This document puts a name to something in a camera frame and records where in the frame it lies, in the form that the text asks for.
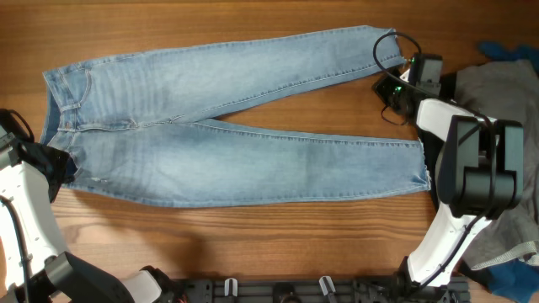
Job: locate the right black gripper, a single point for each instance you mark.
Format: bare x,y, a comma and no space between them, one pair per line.
390,90

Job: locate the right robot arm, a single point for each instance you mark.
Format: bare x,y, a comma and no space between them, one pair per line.
478,175

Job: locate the dark blue garment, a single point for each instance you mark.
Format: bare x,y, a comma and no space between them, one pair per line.
514,236

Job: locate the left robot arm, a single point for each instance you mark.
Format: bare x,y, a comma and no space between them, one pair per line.
39,264

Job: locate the black mounting rail base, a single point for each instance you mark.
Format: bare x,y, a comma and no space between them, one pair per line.
375,289

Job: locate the light blue denim jeans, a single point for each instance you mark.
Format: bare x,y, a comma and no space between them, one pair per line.
146,126

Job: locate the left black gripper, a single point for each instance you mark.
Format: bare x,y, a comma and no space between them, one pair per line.
46,157

